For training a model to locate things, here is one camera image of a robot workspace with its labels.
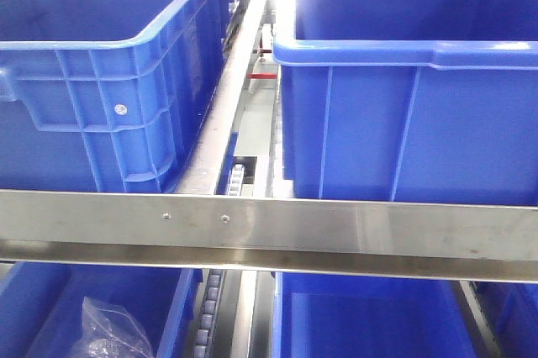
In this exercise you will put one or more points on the blue plastic crate, centre-right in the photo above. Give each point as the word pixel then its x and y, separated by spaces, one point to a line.
pixel 410 100

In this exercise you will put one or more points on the blue lower crate, right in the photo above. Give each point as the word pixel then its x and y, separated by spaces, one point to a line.
pixel 366 316

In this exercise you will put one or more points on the roller conveyor track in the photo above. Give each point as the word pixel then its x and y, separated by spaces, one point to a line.
pixel 209 308

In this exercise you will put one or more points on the blue plastic crate, centre-left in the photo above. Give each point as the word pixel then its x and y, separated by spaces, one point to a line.
pixel 104 95

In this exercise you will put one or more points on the clear plastic bag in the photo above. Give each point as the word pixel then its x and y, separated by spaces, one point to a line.
pixel 109 330

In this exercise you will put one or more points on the blue lower crate, left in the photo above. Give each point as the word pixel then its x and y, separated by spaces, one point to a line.
pixel 60 310

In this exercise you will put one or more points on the blue plastic crate, far right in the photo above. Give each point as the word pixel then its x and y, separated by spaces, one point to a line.
pixel 511 310

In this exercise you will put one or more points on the stainless steel shelf rail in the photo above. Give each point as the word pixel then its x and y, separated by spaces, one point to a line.
pixel 461 242

